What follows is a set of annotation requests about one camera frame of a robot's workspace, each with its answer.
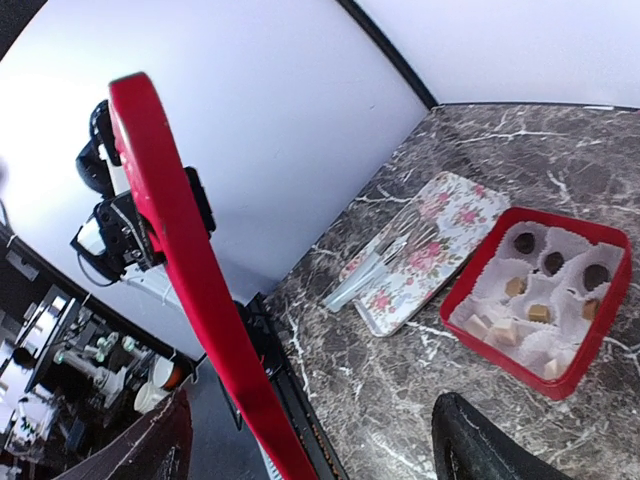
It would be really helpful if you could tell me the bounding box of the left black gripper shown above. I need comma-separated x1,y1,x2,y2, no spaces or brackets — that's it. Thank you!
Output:
71,192,165,284

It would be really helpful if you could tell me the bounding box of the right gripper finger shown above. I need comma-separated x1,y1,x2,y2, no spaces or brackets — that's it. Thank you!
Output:
431,392,568,480

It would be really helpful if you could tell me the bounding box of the red box lid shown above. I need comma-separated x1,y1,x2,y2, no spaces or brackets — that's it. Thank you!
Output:
109,72,317,479

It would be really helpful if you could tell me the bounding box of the white chocolate piece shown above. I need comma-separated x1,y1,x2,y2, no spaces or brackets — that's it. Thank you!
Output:
543,358,567,381
490,318,519,346

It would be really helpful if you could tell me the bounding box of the white chocolate bar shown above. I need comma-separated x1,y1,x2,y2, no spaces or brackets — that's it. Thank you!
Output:
463,314,489,340

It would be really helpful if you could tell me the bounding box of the tan round chocolate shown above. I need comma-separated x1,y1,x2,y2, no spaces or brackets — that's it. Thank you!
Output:
527,304,552,324

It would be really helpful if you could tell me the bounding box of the tan crown chocolate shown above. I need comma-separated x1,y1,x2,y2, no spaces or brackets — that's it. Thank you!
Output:
505,277,527,298

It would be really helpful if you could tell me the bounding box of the red box with paper cups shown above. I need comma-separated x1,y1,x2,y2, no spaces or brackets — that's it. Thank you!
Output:
440,207,632,400

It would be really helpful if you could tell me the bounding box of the dark chocolate piece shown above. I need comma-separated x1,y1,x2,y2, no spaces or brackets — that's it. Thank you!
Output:
512,232,536,256
582,263,610,292
542,251,565,277

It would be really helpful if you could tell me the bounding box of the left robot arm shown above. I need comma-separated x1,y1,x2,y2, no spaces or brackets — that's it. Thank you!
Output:
71,100,166,287

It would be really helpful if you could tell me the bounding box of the floral rectangular tray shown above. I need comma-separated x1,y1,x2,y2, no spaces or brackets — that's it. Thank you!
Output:
339,171,510,337

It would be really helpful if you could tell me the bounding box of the black front table rail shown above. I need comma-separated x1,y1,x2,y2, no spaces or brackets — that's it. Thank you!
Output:
236,295,349,480

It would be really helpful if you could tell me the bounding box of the left black frame post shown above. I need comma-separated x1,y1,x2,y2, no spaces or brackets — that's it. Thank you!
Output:
336,0,439,111

